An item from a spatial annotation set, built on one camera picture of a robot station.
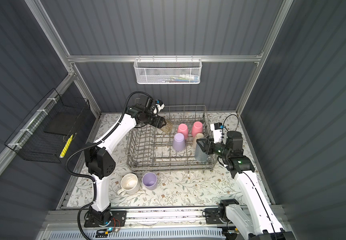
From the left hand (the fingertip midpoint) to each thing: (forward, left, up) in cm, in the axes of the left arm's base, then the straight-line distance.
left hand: (161, 120), depth 89 cm
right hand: (-20, -21, +5) cm, 29 cm away
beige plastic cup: (-8, -22, -6) cm, 24 cm away
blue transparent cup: (-18, -22, -12) cm, 31 cm away
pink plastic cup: (-1, -13, -6) cm, 14 cm away
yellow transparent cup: (-3, -3, -4) cm, 6 cm away
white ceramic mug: (-30, +19, -21) cm, 41 cm away
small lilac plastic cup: (-29, +8, -18) cm, 35 cm away
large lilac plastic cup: (-12, -10, -6) cm, 17 cm away
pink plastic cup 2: (-2, -22, -7) cm, 23 cm away
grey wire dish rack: (-11, +8, -13) cm, 19 cm away
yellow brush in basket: (-20, +44, +7) cm, 49 cm away
